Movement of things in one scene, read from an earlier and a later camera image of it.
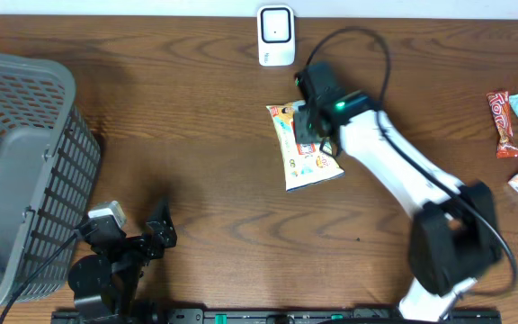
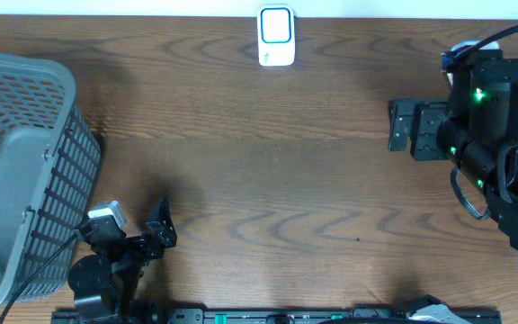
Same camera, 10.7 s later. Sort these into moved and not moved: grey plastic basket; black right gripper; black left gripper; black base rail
Moved: black right gripper
Not moved: black left gripper; black base rail; grey plastic basket
